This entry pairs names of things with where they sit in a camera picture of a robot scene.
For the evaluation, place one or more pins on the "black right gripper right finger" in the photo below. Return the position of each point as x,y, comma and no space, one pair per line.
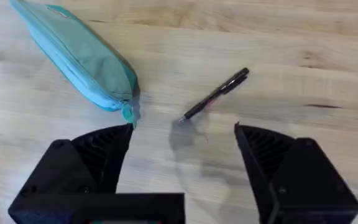
297,180

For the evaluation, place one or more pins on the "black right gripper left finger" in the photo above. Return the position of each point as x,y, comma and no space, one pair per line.
82,165

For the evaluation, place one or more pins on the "teal zip bag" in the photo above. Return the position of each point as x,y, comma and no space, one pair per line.
82,59

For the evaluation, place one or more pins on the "black pen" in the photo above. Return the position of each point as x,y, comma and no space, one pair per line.
217,92

